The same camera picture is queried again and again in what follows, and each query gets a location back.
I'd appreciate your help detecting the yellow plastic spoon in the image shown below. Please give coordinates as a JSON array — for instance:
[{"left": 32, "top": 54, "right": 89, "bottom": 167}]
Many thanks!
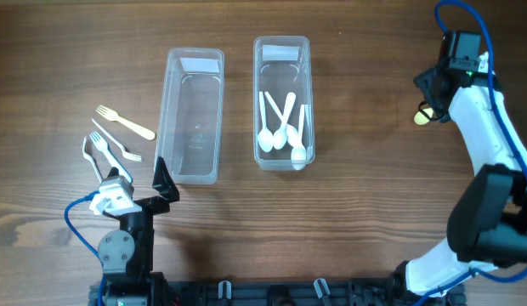
[{"left": 414, "top": 108, "right": 434, "bottom": 126}]

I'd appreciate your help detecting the white plastic spoon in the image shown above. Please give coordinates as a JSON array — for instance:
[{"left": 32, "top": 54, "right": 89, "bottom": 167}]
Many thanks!
[
  {"left": 258, "top": 92, "right": 274, "bottom": 153},
  {"left": 291, "top": 105, "right": 307, "bottom": 170},
  {"left": 264, "top": 92, "right": 297, "bottom": 145},
  {"left": 274, "top": 92, "right": 296, "bottom": 150}
]

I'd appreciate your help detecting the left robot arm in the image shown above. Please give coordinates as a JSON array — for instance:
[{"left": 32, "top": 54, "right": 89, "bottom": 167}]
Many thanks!
[{"left": 88, "top": 156, "right": 180, "bottom": 306}]

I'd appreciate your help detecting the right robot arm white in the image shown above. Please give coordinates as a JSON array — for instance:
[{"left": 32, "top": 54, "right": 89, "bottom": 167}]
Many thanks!
[{"left": 383, "top": 52, "right": 527, "bottom": 305}]

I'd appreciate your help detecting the clear plastic container left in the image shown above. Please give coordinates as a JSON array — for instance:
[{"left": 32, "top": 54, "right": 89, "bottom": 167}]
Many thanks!
[{"left": 156, "top": 48, "right": 225, "bottom": 184}]

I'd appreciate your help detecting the clear plastic container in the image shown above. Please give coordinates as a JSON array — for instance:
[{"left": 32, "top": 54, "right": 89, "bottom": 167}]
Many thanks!
[
  {"left": 252, "top": 36, "right": 315, "bottom": 171},
  {"left": 156, "top": 48, "right": 225, "bottom": 184}
]

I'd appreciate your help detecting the clear plastic container right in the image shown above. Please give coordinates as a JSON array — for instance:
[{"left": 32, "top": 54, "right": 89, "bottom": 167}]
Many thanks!
[{"left": 252, "top": 36, "right": 315, "bottom": 171}]

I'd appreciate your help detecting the white plastic fork upper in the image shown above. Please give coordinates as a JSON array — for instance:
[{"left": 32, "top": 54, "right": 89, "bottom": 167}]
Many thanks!
[{"left": 91, "top": 119, "right": 143, "bottom": 162}]

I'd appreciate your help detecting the white plastic fork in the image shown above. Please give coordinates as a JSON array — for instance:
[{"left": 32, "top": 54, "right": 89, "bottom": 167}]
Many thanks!
[
  {"left": 89, "top": 131, "right": 133, "bottom": 183},
  {"left": 91, "top": 119, "right": 143, "bottom": 162}
]

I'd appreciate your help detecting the white plastic fork middle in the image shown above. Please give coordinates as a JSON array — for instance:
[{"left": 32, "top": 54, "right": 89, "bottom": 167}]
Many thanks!
[{"left": 89, "top": 131, "right": 133, "bottom": 183}]

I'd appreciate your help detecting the clear plastic fork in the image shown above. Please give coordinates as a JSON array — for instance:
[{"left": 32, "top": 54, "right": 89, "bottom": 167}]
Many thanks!
[{"left": 82, "top": 136, "right": 103, "bottom": 183}]

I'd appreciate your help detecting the beige plastic fork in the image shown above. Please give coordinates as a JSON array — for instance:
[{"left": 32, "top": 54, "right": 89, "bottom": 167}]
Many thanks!
[{"left": 96, "top": 105, "right": 156, "bottom": 140}]

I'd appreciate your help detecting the blue cable left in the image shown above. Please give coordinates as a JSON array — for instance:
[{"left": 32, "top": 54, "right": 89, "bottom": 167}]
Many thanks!
[{"left": 63, "top": 190, "right": 107, "bottom": 306}]

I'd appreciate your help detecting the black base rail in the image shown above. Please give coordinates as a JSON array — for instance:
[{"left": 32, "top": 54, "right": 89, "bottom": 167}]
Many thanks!
[{"left": 89, "top": 278, "right": 467, "bottom": 306}]

